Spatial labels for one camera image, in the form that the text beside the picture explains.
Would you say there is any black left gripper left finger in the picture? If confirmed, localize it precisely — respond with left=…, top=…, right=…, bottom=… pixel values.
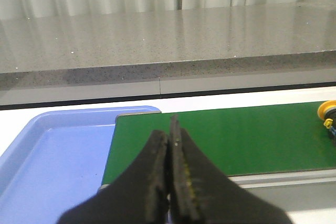
left=57, top=130, right=168, bottom=223

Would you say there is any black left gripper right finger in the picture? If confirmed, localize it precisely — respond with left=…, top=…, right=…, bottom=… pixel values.
left=169, top=115, right=292, bottom=223

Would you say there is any yellow push button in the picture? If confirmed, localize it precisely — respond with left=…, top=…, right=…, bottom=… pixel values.
left=317, top=100, right=336, bottom=144

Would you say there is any blue plastic tray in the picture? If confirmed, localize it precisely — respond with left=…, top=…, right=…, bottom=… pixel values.
left=1, top=106, right=158, bottom=223

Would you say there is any green conveyor belt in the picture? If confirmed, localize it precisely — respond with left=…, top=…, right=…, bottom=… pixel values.
left=102, top=102, right=335, bottom=184

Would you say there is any grey stone counter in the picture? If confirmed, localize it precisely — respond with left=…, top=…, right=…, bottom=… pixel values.
left=1, top=1, right=335, bottom=107

